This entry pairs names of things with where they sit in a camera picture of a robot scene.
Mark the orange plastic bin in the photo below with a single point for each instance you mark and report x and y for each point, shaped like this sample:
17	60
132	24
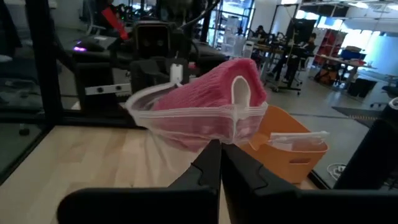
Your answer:
289	165

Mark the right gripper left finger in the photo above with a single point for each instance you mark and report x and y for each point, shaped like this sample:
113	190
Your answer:
206	174

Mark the person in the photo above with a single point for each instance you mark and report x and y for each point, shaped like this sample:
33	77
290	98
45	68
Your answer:
308	49
260	32

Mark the wooden office desk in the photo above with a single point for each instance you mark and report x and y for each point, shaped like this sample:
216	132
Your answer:
342	60

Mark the pink elastic bandage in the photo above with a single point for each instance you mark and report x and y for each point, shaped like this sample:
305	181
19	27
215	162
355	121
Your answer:
202	90

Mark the black floor bin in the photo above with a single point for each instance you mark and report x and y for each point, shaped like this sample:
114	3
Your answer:
362	88

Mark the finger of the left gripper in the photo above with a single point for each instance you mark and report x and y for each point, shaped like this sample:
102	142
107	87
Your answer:
185	71
165	74

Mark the clear plastic zip bag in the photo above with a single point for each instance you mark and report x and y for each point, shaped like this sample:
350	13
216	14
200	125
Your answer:
186	116
298	140

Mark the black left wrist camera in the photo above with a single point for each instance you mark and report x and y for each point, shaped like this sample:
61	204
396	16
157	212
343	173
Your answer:
154	40

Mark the white tower fan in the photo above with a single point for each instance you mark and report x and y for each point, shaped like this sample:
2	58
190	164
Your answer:
247	49

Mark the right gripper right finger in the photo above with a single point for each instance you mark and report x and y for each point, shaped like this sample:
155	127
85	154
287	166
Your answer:
242	179

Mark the black desk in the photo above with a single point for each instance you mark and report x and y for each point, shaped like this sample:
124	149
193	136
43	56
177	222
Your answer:
93	43

